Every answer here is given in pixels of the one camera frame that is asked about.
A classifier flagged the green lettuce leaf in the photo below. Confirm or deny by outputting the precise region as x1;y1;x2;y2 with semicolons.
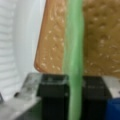
64;0;84;120

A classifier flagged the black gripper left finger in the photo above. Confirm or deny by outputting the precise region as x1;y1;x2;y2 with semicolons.
37;74;69;120

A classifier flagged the white paper plate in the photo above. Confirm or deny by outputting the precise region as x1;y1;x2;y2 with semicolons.
0;0;46;99

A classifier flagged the brown toast slice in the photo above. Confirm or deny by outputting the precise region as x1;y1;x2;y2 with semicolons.
34;0;120;78

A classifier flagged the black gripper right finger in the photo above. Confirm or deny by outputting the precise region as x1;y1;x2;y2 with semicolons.
81;76;112;120

